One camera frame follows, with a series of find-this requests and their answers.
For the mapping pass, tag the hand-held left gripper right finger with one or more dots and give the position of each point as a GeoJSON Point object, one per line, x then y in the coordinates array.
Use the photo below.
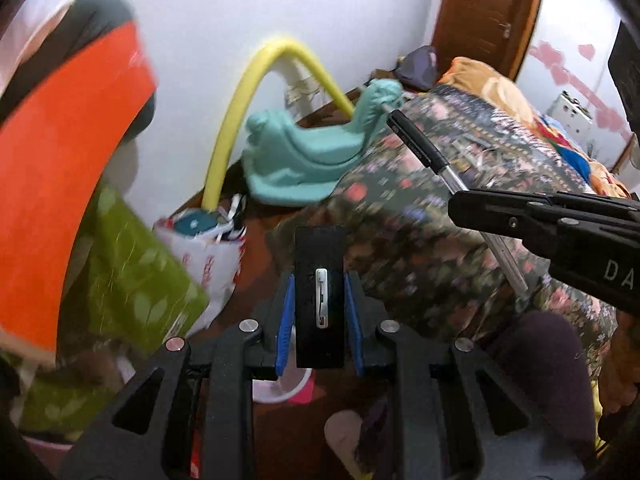
{"type": "Point", "coordinates": [354, 332]}

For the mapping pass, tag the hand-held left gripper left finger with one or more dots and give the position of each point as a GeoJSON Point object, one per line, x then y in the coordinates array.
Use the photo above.
{"type": "Point", "coordinates": [284, 330]}

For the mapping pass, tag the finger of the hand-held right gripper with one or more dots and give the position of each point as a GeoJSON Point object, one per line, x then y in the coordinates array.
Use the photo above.
{"type": "Point", "coordinates": [480, 210]}
{"type": "Point", "coordinates": [590, 201]}

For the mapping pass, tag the white plastic bucket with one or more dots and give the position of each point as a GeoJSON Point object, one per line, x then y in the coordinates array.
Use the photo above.
{"type": "Point", "coordinates": [275, 387]}

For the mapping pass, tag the small black box silver clip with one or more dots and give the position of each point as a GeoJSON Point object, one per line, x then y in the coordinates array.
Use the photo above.
{"type": "Point", "coordinates": [320, 260]}

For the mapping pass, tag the pink flat item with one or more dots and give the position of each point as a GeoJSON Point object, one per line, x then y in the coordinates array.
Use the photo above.
{"type": "Point", "coordinates": [306, 392]}

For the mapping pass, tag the dark floral blanket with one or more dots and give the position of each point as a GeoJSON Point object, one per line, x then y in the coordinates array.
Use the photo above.
{"type": "Point", "coordinates": [400, 240]}

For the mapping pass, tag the white plastic bag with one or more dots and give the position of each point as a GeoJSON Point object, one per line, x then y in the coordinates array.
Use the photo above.
{"type": "Point", "coordinates": [215, 270]}

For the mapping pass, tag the colourful patchwork quilt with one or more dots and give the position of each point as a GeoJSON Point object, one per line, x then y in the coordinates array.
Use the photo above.
{"type": "Point", "coordinates": [505, 90]}

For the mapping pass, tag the person's left leg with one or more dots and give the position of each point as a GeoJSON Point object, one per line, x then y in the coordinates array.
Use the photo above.
{"type": "Point", "coordinates": [540, 375]}

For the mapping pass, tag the dark bag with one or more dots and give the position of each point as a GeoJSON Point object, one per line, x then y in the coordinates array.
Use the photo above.
{"type": "Point", "coordinates": [420, 67]}

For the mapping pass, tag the teal plastic rocking toy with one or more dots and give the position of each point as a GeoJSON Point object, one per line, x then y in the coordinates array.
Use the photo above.
{"type": "Point", "coordinates": [300, 155]}

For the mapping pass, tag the white wardrobe with heart stickers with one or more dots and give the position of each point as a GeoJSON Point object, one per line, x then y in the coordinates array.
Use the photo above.
{"type": "Point", "coordinates": [570, 25]}

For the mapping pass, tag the brown wooden door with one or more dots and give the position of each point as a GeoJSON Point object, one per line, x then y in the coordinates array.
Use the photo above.
{"type": "Point", "coordinates": [480, 10]}

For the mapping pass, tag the yellow foam tube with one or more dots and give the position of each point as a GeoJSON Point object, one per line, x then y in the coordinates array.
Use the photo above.
{"type": "Point", "coordinates": [240, 90]}

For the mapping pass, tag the orange cardboard box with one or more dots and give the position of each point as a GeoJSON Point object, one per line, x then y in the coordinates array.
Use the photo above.
{"type": "Point", "coordinates": [60, 170]}

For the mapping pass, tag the wall power socket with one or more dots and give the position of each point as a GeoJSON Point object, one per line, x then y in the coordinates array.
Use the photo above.
{"type": "Point", "coordinates": [300, 91]}

